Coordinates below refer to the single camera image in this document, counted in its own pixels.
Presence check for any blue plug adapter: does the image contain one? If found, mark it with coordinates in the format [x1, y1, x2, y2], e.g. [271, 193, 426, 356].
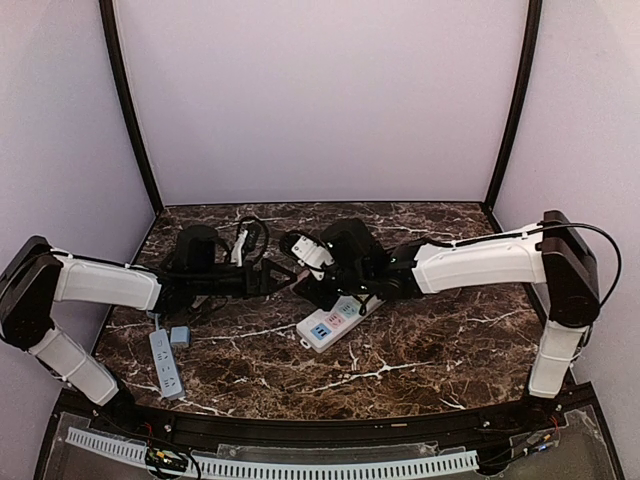
[169, 326, 191, 348]

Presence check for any white multicolour power strip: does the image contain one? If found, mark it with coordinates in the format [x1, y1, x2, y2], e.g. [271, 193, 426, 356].
[296, 296, 385, 353]

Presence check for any blue power strip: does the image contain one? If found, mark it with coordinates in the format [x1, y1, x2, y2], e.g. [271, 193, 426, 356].
[149, 329, 185, 400]

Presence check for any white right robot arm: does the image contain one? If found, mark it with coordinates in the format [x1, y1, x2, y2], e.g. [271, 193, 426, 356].
[279, 210, 601, 399]

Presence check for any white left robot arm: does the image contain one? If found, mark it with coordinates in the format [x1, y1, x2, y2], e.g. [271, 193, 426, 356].
[1, 225, 296, 407]

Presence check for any small circuit board left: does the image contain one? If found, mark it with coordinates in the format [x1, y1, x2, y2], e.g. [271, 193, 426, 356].
[144, 447, 188, 472]

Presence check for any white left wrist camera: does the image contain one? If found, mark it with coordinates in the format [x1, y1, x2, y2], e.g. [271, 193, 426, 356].
[230, 228, 249, 267]

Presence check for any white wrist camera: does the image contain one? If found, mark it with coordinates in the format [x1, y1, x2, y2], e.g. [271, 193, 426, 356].
[230, 228, 249, 267]
[291, 235, 335, 281]

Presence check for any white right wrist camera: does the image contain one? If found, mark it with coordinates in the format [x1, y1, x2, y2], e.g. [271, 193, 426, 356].
[291, 235, 335, 281]

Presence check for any black front rail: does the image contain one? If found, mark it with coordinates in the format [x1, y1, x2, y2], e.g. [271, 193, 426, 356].
[59, 389, 571, 451]

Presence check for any white slotted cable duct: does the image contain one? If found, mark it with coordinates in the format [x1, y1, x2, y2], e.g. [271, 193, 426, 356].
[65, 427, 479, 479]

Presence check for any left black frame post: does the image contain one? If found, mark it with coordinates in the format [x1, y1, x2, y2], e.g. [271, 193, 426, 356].
[98, 0, 164, 216]

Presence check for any black frame post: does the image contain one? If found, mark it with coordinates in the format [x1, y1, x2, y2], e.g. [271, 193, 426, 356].
[98, 0, 164, 216]
[483, 0, 543, 212]

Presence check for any right black frame post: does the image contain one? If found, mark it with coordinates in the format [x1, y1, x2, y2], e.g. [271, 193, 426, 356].
[483, 0, 543, 212]

